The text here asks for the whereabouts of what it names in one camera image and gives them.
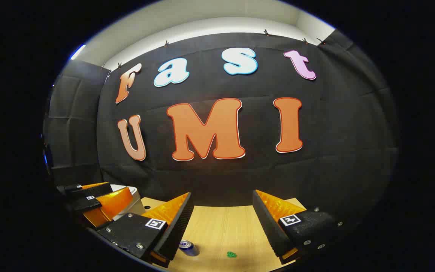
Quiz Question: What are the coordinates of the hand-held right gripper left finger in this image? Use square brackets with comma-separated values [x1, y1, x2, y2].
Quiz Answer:
[97, 192, 194, 269]

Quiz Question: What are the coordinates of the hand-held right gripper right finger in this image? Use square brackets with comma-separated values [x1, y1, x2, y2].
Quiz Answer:
[253, 190, 344, 265]

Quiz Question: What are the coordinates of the blue pop can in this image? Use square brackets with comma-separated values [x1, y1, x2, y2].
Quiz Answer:
[179, 240, 200, 257]

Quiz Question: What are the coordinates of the white desktop garbage bin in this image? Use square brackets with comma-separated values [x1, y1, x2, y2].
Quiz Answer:
[110, 184, 146, 221]

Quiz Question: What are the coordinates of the wooden desktop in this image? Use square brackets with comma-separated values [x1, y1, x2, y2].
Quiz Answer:
[138, 196, 309, 272]

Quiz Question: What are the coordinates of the black backdrop cloth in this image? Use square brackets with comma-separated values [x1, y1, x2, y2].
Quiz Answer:
[43, 32, 399, 221]

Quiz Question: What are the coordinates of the white ceiling light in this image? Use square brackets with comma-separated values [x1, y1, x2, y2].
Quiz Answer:
[70, 45, 86, 60]

